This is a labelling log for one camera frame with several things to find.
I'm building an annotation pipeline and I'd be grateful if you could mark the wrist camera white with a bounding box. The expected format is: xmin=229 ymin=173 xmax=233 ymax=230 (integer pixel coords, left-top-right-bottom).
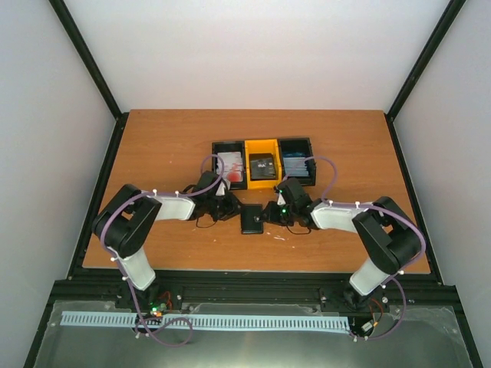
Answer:
xmin=215 ymin=179 xmax=230 ymax=197
xmin=274 ymin=186 xmax=286 ymax=206

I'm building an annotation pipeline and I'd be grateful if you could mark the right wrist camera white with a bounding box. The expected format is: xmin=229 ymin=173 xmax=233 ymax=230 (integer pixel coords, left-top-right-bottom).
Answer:
xmin=274 ymin=186 xmax=286 ymax=206

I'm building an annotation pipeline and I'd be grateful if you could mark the left black frame post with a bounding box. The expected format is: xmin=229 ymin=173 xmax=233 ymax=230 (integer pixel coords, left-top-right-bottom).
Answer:
xmin=48 ymin=0 xmax=124 ymax=120

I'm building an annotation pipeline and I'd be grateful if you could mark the black leather card holder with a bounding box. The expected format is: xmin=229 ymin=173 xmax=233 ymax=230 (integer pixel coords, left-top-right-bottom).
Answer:
xmin=240 ymin=204 xmax=264 ymax=235

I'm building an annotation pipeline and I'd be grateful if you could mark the black frame post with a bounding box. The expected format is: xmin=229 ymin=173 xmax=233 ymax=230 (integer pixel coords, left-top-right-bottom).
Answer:
xmin=48 ymin=0 xmax=124 ymax=120
xmin=385 ymin=0 xmax=467 ymax=120

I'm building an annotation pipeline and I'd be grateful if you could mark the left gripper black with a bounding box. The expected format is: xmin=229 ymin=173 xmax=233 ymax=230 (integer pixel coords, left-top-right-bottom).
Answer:
xmin=206 ymin=192 xmax=246 ymax=222

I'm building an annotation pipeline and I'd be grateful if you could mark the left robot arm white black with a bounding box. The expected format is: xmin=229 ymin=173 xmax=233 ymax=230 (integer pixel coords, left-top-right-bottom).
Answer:
xmin=92 ymin=171 xmax=242 ymax=309

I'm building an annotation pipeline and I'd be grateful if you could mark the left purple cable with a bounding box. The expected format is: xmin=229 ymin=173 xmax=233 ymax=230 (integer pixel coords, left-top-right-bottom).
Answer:
xmin=101 ymin=154 xmax=226 ymax=284

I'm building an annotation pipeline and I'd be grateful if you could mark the red white card stack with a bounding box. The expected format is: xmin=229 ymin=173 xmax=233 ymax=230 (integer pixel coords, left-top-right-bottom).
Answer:
xmin=216 ymin=151 xmax=244 ymax=182

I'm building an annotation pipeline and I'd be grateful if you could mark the light blue cable duct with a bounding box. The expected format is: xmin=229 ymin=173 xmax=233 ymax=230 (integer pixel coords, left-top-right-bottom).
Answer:
xmin=60 ymin=311 xmax=350 ymax=334

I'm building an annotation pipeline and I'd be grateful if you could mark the right black frame post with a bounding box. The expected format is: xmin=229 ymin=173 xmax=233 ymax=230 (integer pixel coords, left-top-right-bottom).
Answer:
xmin=385 ymin=0 xmax=467 ymax=120

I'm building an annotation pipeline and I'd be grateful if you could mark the black bin left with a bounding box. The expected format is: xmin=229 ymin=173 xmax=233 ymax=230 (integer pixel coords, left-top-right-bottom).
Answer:
xmin=212 ymin=140 xmax=248 ymax=190

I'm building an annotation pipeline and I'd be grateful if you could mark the blue card stack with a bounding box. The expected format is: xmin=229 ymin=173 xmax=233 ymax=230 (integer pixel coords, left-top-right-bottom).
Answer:
xmin=283 ymin=152 xmax=309 ymax=177

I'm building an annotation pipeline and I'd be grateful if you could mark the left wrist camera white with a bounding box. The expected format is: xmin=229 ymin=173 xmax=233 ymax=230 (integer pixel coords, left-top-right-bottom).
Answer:
xmin=215 ymin=179 xmax=230 ymax=197

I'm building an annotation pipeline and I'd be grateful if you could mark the black bin right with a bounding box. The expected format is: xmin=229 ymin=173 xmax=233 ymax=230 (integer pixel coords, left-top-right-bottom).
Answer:
xmin=278 ymin=137 xmax=317 ymax=186

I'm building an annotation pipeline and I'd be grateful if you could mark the yellow bin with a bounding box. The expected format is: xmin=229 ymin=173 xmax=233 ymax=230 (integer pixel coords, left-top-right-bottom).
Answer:
xmin=245 ymin=139 xmax=282 ymax=189

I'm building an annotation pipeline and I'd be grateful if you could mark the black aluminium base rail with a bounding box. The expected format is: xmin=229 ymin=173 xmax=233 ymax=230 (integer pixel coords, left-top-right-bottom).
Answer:
xmin=51 ymin=268 xmax=460 ymax=319

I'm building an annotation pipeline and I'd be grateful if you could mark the black bin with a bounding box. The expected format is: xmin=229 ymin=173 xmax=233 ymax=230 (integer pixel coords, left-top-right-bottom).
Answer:
xmin=212 ymin=140 xmax=248 ymax=190
xmin=278 ymin=137 xmax=317 ymax=186

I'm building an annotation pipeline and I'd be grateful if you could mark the dark card stack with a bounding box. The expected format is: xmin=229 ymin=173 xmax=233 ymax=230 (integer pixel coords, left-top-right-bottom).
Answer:
xmin=249 ymin=153 xmax=277 ymax=181

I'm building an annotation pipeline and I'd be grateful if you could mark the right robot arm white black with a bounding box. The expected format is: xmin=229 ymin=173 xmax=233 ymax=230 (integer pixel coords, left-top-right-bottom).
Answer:
xmin=252 ymin=178 xmax=427 ymax=308

